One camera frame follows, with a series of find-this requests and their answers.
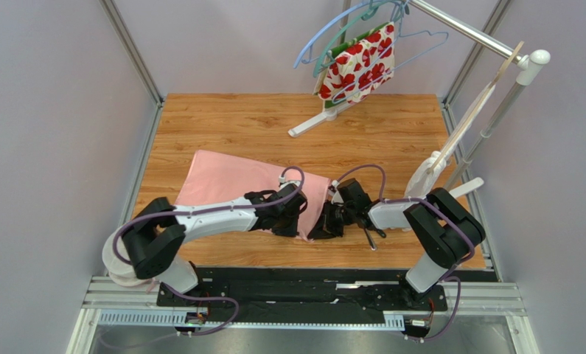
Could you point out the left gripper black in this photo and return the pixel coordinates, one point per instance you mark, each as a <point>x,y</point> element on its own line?
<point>290,231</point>

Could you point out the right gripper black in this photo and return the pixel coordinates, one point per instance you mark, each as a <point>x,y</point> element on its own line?
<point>332,218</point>

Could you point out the pink cloth napkin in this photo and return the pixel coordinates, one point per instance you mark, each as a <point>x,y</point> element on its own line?
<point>216,178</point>

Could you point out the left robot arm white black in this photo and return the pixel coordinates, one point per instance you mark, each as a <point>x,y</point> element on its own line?
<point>152,240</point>

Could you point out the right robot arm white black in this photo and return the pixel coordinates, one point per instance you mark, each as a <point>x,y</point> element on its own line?
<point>447,232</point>

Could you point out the white hanging cloth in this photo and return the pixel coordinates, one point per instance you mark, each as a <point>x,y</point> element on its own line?
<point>420,183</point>

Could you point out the red floral cloth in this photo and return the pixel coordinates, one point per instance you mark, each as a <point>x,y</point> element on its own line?
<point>358,67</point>

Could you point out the white mesh basket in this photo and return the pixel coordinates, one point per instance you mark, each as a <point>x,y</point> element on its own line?
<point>119,272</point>

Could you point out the light blue hanger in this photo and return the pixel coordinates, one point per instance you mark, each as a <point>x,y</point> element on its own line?
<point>314,51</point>

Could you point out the teal green hanger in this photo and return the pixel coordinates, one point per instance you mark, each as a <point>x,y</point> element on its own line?
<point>341,41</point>

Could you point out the white clothes rack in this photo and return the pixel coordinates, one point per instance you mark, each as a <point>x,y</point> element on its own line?
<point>529,66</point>

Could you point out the black handled knife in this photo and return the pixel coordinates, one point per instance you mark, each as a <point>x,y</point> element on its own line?
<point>379,231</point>

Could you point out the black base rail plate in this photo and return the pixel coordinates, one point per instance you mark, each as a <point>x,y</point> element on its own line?
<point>318,296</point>

